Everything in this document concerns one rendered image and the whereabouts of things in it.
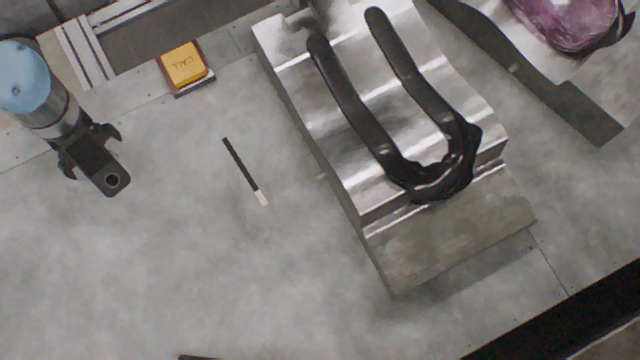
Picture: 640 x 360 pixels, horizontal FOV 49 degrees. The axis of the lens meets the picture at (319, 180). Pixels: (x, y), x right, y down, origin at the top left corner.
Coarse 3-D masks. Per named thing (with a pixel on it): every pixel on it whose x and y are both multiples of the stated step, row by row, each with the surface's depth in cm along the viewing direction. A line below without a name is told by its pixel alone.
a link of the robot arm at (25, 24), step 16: (0, 0) 85; (16, 0) 86; (32, 0) 86; (0, 16) 85; (16, 16) 86; (32, 16) 87; (48, 16) 87; (0, 32) 84; (16, 32) 85; (32, 32) 88
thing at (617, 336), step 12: (636, 312) 120; (624, 324) 115; (636, 324) 114; (600, 336) 115; (612, 336) 114; (624, 336) 114; (636, 336) 114; (576, 348) 117; (588, 348) 113; (600, 348) 113; (612, 348) 113; (624, 348) 113; (636, 348) 113
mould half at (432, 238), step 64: (320, 0) 118; (384, 0) 118; (384, 64) 115; (448, 64) 115; (320, 128) 112; (384, 128) 110; (384, 192) 105; (512, 192) 112; (384, 256) 110; (448, 256) 110
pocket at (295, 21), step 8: (296, 8) 119; (304, 8) 119; (312, 8) 119; (288, 16) 119; (296, 16) 120; (304, 16) 120; (312, 16) 120; (288, 24) 120; (296, 24) 120; (304, 24) 120
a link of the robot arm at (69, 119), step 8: (72, 96) 94; (72, 104) 93; (72, 112) 93; (64, 120) 92; (72, 120) 94; (24, 128) 92; (48, 128) 91; (56, 128) 92; (64, 128) 93; (40, 136) 94; (48, 136) 93; (56, 136) 94
